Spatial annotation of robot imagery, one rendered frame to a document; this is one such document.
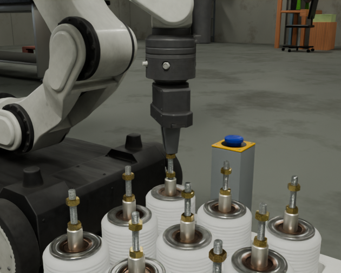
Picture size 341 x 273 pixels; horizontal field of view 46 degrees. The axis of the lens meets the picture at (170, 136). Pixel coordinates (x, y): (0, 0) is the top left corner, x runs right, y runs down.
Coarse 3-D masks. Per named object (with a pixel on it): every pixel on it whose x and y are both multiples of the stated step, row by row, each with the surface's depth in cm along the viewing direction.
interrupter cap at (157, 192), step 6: (156, 186) 80; (162, 186) 80; (180, 186) 80; (156, 192) 77; (162, 192) 78; (180, 192) 78; (156, 198) 75; (162, 198) 75; (168, 198) 75; (174, 198) 74; (180, 198) 75
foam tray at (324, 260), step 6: (252, 234) 77; (252, 240) 75; (324, 258) 69; (330, 258) 69; (222, 264) 67; (318, 264) 68; (324, 264) 68; (330, 264) 67; (336, 264) 67; (222, 270) 66; (318, 270) 69; (324, 270) 66; (330, 270) 66; (336, 270) 66
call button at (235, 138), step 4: (228, 136) 87; (232, 136) 87; (236, 136) 87; (240, 136) 87; (228, 140) 85; (232, 140) 85; (236, 140) 85; (240, 140) 85; (228, 144) 86; (232, 144) 86; (236, 144) 85; (240, 144) 86
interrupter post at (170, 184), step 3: (174, 177) 78; (165, 180) 77; (168, 180) 76; (171, 180) 76; (174, 180) 76; (165, 183) 77; (168, 183) 76; (171, 183) 76; (174, 183) 76; (165, 186) 77; (168, 186) 76; (171, 186) 76; (174, 186) 77; (165, 189) 77; (168, 189) 77; (171, 189) 76; (174, 189) 77; (165, 192) 77; (168, 192) 77; (171, 192) 77; (174, 192) 77; (171, 195) 77
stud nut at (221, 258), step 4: (212, 248) 45; (212, 252) 44; (224, 252) 44; (208, 256) 44; (212, 256) 44; (216, 256) 43; (220, 256) 43; (224, 256) 44; (212, 260) 44; (216, 260) 43; (220, 260) 43; (224, 260) 44
